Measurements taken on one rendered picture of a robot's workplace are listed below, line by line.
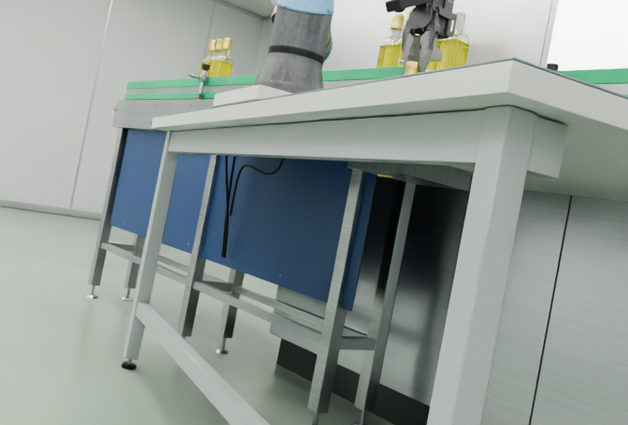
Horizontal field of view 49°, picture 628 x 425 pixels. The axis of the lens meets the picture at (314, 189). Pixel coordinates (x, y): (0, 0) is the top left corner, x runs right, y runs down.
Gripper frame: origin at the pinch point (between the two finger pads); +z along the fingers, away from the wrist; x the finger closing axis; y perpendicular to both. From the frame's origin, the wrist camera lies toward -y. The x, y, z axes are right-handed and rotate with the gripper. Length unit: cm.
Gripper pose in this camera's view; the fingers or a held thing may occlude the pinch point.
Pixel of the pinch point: (413, 67)
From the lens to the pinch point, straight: 156.6
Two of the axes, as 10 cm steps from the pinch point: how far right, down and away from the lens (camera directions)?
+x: -6.0, -0.9, 8.0
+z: -1.8, 9.8, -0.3
